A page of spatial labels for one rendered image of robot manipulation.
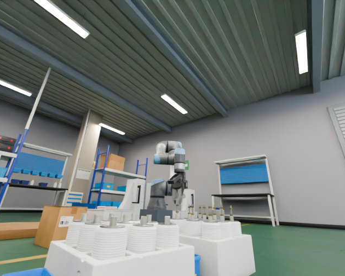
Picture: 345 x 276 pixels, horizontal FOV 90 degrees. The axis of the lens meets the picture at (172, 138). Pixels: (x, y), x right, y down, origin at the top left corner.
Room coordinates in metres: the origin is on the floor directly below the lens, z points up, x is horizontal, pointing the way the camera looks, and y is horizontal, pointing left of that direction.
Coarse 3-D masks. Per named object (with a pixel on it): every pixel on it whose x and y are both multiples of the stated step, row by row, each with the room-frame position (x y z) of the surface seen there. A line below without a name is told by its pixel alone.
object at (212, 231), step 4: (204, 224) 0.97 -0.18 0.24; (208, 224) 0.95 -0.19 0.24; (212, 224) 0.95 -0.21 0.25; (216, 224) 0.95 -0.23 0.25; (204, 228) 0.97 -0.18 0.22; (208, 228) 0.95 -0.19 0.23; (212, 228) 0.95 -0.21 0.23; (216, 228) 0.95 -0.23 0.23; (220, 228) 0.97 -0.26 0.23; (204, 232) 0.97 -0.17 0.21; (208, 232) 0.95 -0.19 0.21; (212, 232) 0.95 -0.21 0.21; (216, 232) 0.95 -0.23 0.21; (220, 232) 0.97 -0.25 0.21; (204, 236) 0.97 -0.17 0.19; (208, 236) 0.95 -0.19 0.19; (212, 236) 0.95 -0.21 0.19; (216, 236) 0.95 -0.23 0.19; (220, 236) 0.97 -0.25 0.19
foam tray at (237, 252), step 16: (192, 240) 0.98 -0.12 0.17; (208, 240) 0.92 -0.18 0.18; (224, 240) 0.93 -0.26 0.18; (240, 240) 1.06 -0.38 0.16; (208, 256) 0.92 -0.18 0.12; (224, 256) 0.92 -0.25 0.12; (240, 256) 1.04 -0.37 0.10; (208, 272) 0.92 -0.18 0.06; (224, 272) 0.92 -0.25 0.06; (240, 272) 1.03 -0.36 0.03
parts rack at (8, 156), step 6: (18, 138) 4.06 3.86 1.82; (24, 138) 3.74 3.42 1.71; (18, 150) 3.72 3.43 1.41; (6, 156) 3.87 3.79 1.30; (12, 156) 3.67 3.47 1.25; (18, 156) 3.75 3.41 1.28; (12, 168) 3.74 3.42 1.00; (0, 180) 3.65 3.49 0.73; (6, 180) 3.72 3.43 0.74; (0, 186) 4.08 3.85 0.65; (6, 186) 3.75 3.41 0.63; (0, 198) 3.73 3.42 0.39
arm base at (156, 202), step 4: (152, 196) 1.41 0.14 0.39; (156, 196) 1.40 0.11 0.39; (160, 196) 1.40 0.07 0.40; (152, 200) 1.40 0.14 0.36; (156, 200) 1.39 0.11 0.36; (160, 200) 1.40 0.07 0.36; (164, 200) 1.44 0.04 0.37; (148, 204) 1.41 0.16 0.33; (152, 204) 1.39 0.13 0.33; (156, 204) 1.39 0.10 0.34; (160, 204) 1.39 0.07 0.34; (164, 204) 1.42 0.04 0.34; (148, 208) 1.40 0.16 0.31; (152, 208) 1.38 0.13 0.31; (156, 208) 1.38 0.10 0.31; (160, 208) 1.39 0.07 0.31; (164, 208) 1.41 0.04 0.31
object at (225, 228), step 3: (219, 222) 1.04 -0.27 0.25; (222, 222) 1.04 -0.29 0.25; (225, 222) 1.04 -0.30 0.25; (228, 222) 1.05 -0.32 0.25; (222, 225) 1.03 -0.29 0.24; (225, 225) 1.03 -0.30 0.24; (228, 225) 1.04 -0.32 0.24; (222, 228) 1.03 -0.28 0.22; (225, 228) 1.03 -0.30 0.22; (228, 228) 1.04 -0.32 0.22; (231, 228) 1.06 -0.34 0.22; (222, 231) 1.03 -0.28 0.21; (225, 231) 1.03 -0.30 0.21; (228, 231) 1.03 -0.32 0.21; (231, 231) 1.05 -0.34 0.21; (222, 234) 1.03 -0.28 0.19; (225, 234) 1.03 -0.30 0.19; (228, 234) 1.03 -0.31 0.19; (231, 234) 1.05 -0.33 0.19; (222, 237) 1.03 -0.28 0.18; (225, 237) 1.03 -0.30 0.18; (228, 237) 1.03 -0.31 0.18; (231, 237) 1.05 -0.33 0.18
